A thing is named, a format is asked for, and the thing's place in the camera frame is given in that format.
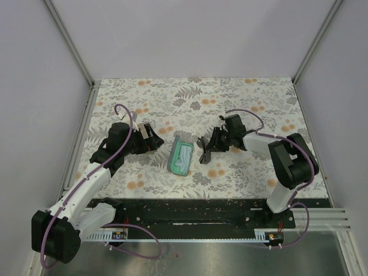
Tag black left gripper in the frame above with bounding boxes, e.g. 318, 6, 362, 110
121, 123, 164, 156

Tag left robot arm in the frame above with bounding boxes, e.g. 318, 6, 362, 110
31, 122, 164, 263

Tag black aviator sunglasses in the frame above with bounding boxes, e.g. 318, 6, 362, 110
197, 136, 212, 164

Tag aluminium frame post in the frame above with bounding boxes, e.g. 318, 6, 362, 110
42, 0, 95, 88
292, 0, 344, 85

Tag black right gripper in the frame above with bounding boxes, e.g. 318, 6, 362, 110
205, 126, 234, 153

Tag white slotted cable duct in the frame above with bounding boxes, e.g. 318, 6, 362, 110
86, 225, 280, 243

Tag left aluminium frame post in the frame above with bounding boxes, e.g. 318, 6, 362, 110
42, 0, 95, 88

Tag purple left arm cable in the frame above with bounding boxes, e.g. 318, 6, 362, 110
40, 103, 163, 269

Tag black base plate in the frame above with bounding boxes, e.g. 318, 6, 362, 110
86, 197, 297, 241

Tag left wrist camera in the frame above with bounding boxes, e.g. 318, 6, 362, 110
119, 112, 137, 124

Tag grey-blue glasses case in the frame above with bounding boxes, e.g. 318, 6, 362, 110
167, 135, 194, 177

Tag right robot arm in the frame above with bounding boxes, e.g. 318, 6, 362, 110
204, 114, 319, 228

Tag beige glasses case green lining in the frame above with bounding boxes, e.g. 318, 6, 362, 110
138, 123, 150, 140

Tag right aluminium frame post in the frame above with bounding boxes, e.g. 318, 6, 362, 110
292, 0, 344, 85

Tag aluminium rail profile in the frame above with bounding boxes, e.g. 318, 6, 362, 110
292, 208, 351, 231

